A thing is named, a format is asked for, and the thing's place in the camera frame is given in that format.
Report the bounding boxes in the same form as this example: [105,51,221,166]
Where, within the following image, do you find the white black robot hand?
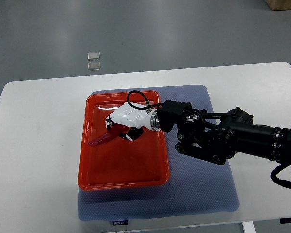
[105,102,161,141]

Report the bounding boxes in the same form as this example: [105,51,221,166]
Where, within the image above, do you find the red pepper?
[88,124,128,147]

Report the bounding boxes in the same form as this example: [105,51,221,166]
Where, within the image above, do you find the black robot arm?
[156,100,291,189]

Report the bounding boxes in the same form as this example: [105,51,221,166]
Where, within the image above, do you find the red plastic tray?
[78,91,170,191]

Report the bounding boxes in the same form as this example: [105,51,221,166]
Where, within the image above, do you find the upper floor metal plate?
[87,51,100,61]

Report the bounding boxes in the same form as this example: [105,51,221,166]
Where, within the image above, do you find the blue-grey mesh mat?
[78,89,239,221]

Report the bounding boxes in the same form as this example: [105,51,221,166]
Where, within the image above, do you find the black table label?
[113,220,128,226]

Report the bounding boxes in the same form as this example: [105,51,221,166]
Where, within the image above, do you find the white table leg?
[242,221,256,233]

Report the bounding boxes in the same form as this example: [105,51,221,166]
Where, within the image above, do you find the cardboard box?
[265,0,291,11]

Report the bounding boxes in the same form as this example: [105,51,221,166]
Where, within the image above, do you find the black table controller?
[280,218,291,224]

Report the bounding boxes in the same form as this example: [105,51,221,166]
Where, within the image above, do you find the black cable loop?
[127,90,164,114]

